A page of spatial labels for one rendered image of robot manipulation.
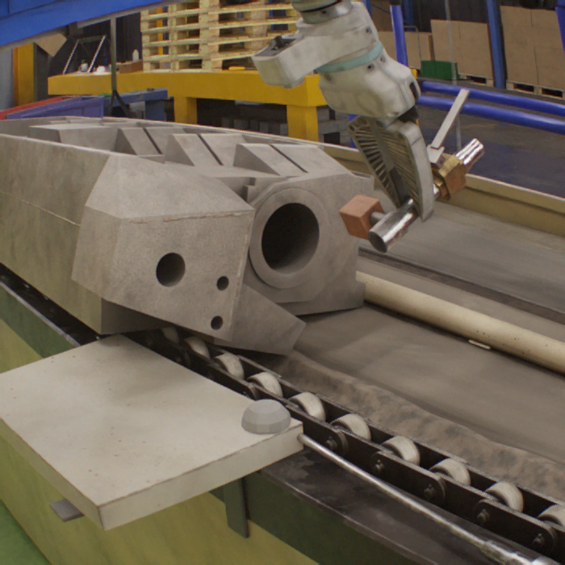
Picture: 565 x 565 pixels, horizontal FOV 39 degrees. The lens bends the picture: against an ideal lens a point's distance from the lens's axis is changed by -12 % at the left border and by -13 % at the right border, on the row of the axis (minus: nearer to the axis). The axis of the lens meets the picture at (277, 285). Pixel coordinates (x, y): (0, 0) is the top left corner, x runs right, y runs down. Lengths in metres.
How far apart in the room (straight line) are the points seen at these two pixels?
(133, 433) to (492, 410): 0.36
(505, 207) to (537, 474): 0.87
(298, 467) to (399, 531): 0.14
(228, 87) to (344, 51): 5.84
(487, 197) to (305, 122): 4.40
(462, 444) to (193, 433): 0.25
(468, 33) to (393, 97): 11.25
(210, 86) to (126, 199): 6.00
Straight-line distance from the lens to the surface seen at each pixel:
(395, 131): 0.83
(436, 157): 0.91
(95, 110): 2.79
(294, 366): 0.99
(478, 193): 1.59
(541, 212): 1.50
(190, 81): 7.08
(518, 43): 11.44
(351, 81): 0.80
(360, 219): 0.90
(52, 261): 1.06
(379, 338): 1.04
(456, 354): 0.99
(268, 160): 1.06
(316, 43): 0.77
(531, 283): 1.23
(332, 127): 6.57
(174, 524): 0.96
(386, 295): 1.11
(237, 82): 6.50
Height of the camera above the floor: 1.15
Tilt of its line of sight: 19 degrees down
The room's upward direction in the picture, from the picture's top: 3 degrees counter-clockwise
